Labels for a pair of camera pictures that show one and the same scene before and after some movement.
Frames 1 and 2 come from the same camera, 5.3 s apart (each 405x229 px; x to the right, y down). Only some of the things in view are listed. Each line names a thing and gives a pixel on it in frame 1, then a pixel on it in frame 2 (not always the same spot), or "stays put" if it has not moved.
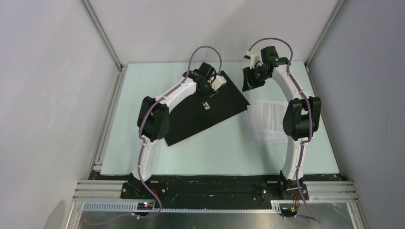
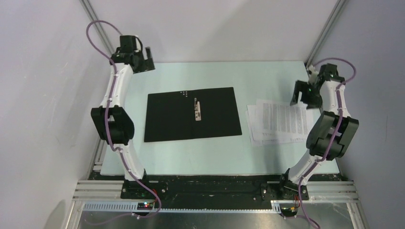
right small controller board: x=289 y=212 stays put
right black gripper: x=249 y=82 -> x=311 y=104
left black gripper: x=211 y=92 -> x=148 y=65
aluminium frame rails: x=315 y=192 stays put
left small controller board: x=144 y=206 stays put
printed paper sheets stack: x=265 y=119 stays put
